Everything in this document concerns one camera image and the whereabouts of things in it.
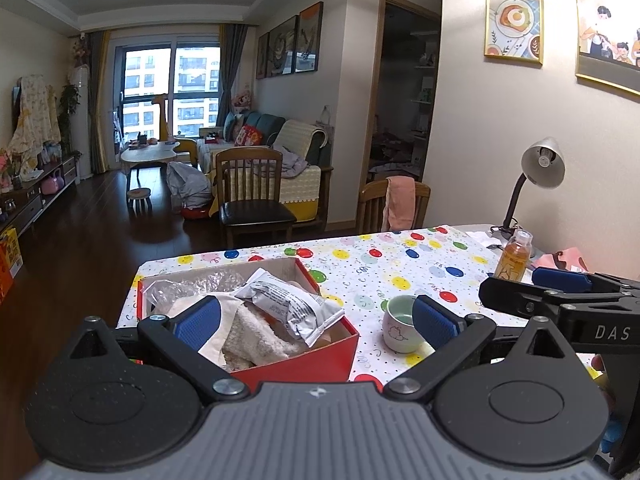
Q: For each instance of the large window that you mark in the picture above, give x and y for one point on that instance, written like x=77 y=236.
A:
x=150 y=85

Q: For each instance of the plush toy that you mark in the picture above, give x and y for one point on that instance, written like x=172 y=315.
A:
x=241 y=101

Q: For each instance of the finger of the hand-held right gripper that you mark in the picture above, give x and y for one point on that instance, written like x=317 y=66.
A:
x=560 y=277
x=515 y=297

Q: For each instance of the hanging yellow patterned cloth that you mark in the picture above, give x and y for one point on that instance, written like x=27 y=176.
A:
x=32 y=120

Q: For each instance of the person's right hand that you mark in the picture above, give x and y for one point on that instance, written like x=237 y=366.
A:
x=612 y=410

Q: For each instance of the red cardboard box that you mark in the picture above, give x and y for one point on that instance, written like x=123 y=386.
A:
x=300 y=365

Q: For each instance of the tv cabinet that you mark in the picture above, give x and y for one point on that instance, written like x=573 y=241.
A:
x=30 y=200

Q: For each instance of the grey desk lamp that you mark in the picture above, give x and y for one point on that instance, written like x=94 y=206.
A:
x=542 y=162

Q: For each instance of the large dark framed picture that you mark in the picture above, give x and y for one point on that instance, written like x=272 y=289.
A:
x=309 y=37

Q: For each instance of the balloon print tablecloth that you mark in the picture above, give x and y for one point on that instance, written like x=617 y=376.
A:
x=400 y=260

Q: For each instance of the pink towel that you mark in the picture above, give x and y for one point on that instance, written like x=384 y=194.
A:
x=400 y=205

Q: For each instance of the orange drink bottle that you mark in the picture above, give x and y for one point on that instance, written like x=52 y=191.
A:
x=512 y=260

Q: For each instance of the grey and yellow curtain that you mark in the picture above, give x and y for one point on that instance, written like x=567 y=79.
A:
x=232 y=70
x=98 y=105

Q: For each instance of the white standing air conditioner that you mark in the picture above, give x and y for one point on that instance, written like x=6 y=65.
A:
x=80 y=120

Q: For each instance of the gold framed food picture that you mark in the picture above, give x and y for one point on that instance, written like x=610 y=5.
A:
x=512 y=22

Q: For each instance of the clear plastic zip bag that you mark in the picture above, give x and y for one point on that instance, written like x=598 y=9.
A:
x=200 y=282

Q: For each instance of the gold framed family picture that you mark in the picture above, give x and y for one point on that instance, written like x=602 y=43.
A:
x=607 y=25

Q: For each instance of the wooden chair with dark seat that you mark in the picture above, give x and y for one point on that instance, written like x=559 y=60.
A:
x=255 y=215

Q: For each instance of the green plant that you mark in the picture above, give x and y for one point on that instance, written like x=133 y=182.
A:
x=69 y=102

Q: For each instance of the silver foil packet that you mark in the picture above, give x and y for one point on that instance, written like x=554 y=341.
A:
x=285 y=305

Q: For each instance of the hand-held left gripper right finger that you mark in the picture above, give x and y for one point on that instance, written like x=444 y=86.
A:
x=435 y=325

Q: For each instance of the grey clothes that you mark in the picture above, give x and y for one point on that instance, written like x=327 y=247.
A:
x=290 y=162

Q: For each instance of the medium dark framed picture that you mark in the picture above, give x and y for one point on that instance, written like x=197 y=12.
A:
x=282 y=47

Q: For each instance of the yellow giraffe toy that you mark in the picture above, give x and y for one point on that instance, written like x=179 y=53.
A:
x=162 y=117

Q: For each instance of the yellow carton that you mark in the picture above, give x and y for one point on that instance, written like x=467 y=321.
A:
x=10 y=260

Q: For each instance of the grey bag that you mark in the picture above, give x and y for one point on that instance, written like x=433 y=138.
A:
x=187 y=182

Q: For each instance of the cream knit throw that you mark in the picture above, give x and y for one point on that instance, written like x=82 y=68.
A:
x=297 y=137

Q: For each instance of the green sofa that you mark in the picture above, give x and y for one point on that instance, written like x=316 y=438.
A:
x=300 y=185

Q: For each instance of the red cushion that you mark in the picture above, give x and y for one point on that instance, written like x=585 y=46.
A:
x=248 y=136

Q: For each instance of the small wooden stool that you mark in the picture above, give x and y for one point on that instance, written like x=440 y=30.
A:
x=138 y=194

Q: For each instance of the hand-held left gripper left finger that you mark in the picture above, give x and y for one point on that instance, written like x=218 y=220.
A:
x=200 y=322

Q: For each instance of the pale green mug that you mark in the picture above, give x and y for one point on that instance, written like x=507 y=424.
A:
x=400 y=330

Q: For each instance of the pink printed cloth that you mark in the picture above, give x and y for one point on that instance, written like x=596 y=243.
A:
x=550 y=260

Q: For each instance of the small dark framed picture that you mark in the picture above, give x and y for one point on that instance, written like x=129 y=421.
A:
x=263 y=55

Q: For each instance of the white paper sheet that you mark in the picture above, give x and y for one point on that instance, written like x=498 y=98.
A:
x=477 y=236

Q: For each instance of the wooden dining chair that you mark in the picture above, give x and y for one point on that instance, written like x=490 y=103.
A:
x=370 y=205

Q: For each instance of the low coffee table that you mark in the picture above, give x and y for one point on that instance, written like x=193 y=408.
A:
x=147 y=155

